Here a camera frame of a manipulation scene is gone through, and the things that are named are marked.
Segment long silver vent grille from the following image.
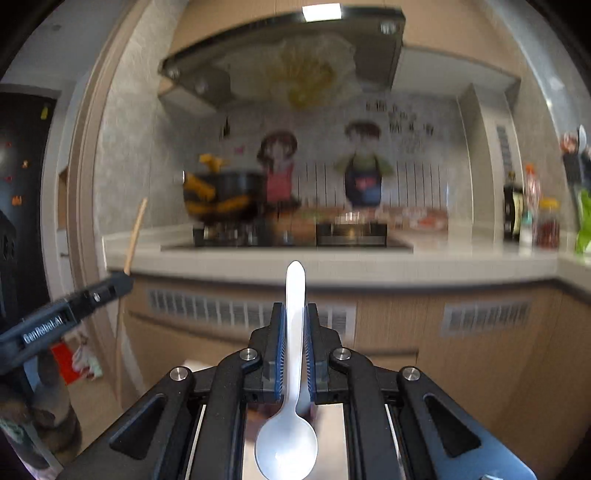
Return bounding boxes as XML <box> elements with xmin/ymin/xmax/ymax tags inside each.
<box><xmin>147</xmin><ymin>288</ymin><xmax>357</xmax><ymax>330</ymax></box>

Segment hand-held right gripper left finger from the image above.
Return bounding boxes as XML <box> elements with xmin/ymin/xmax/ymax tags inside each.
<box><xmin>55</xmin><ymin>302</ymin><xmax>287</xmax><ymax>480</ymax></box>

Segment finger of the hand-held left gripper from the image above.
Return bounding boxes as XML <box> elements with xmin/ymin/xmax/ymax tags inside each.
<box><xmin>69</xmin><ymin>271</ymin><xmax>134</xmax><ymax>320</ymax></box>

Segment wooden chopstick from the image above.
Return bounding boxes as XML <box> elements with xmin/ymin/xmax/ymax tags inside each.
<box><xmin>115</xmin><ymin>198</ymin><xmax>148</xmax><ymax>402</ymax></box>

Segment dark sauce bottle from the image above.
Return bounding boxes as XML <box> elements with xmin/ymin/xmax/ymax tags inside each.
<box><xmin>502</xmin><ymin>171</ymin><xmax>525</xmax><ymax>243</ymax></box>

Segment black gas stove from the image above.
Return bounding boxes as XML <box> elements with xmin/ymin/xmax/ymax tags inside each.
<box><xmin>161</xmin><ymin>217</ymin><xmax>414</xmax><ymax>252</ymax></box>

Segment short silver vent grille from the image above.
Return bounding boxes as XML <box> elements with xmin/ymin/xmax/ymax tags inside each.
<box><xmin>441</xmin><ymin>300</ymin><xmax>534</xmax><ymax>337</ymax></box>

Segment red plastic bag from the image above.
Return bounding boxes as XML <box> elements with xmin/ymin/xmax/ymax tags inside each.
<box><xmin>48</xmin><ymin>332</ymin><xmax>105</xmax><ymax>386</ymax></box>

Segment black pot with yellow handles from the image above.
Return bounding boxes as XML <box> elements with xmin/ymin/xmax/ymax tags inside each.
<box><xmin>182</xmin><ymin>154</ymin><xmax>266</xmax><ymax>222</ymax></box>

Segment wooden wall cabinet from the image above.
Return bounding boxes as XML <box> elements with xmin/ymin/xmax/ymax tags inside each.
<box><xmin>152</xmin><ymin>0</ymin><xmax>522</xmax><ymax>93</ymax></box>

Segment black refrigerator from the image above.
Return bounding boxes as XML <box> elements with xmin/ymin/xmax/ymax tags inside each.
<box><xmin>0</xmin><ymin>92</ymin><xmax>58</xmax><ymax>319</ymax></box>

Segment person's left hand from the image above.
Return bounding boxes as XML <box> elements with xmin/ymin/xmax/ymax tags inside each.
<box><xmin>0</xmin><ymin>344</ymin><xmax>84</xmax><ymax>468</ymax></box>

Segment black wall utensil holder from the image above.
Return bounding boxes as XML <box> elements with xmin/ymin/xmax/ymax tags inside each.
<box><xmin>561</xmin><ymin>150</ymin><xmax>591</xmax><ymax>192</ymax></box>

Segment cartoon wall sticker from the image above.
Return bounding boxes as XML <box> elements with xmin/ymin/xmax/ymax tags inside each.
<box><xmin>222</xmin><ymin>99</ymin><xmax>458</xmax><ymax>213</ymax></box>

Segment white plastic spoon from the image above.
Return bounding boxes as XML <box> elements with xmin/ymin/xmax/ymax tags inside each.
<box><xmin>255</xmin><ymin>261</ymin><xmax>319</xmax><ymax>480</ymax></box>

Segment glass range hood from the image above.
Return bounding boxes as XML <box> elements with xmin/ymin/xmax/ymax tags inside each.
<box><xmin>157</xmin><ymin>4</ymin><xmax>407</xmax><ymax>112</ymax></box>

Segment yellow lid jar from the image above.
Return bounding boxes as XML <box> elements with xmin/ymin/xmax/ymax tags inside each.
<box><xmin>533</xmin><ymin>198</ymin><xmax>561</xmax><ymax>250</ymax></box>

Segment wooden kitchen cabinet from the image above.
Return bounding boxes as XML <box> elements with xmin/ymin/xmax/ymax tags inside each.
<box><xmin>106</xmin><ymin>272</ymin><xmax>591</xmax><ymax>480</ymax></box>

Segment green plastic object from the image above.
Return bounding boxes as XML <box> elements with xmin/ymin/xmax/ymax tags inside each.
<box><xmin>575</xmin><ymin>189</ymin><xmax>591</xmax><ymax>254</ymax></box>

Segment clear bottle with orange cap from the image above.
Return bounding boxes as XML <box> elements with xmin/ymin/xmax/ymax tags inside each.
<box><xmin>522</xmin><ymin>164</ymin><xmax>543</xmax><ymax>245</ymax></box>

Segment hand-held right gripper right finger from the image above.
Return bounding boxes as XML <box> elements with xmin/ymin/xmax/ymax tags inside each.
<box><xmin>305</xmin><ymin>303</ymin><xmax>539</xmax><ymax>480</ymax></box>

